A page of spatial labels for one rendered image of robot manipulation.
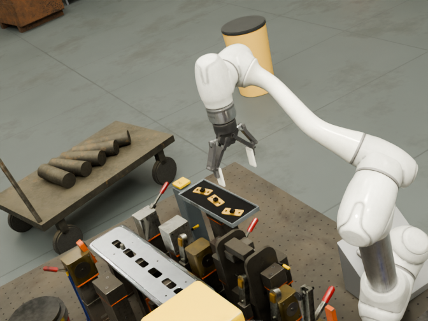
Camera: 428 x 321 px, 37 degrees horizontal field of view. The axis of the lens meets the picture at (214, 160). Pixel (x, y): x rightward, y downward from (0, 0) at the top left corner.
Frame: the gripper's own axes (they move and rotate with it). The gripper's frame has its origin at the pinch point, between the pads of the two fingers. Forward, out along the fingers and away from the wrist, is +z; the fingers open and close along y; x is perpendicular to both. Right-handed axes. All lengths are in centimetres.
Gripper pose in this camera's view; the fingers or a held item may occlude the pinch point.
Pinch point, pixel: (237, 172)
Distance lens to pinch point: 213.0
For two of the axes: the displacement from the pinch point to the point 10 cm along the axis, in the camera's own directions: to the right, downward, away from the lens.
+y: -7.7, 4.7, -4.3
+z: 2.4, 8.4, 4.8
